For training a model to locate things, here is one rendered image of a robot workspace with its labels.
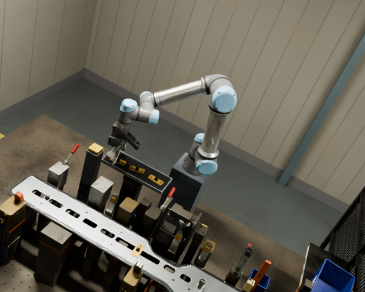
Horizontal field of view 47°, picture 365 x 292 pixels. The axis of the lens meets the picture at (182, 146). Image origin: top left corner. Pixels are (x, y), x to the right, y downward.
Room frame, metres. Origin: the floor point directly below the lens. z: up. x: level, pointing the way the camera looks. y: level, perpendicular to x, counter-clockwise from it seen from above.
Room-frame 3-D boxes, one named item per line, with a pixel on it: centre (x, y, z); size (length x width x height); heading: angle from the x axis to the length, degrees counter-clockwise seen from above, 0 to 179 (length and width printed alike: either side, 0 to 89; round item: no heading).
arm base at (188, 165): (2.04, -0.11, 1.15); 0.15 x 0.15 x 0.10
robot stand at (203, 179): (2.04, -0.11, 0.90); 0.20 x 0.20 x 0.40; 78
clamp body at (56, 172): (1.67, 0.56, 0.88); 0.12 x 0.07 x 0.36; 169
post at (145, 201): (1.61, 0.07, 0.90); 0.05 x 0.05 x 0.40; 79
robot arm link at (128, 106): (1.77, 0.31, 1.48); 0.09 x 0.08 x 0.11; 107
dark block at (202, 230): (1.55, -0.24, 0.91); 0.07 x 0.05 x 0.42; 169
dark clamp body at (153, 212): (1.60, 0.01, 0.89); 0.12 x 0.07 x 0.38; 169
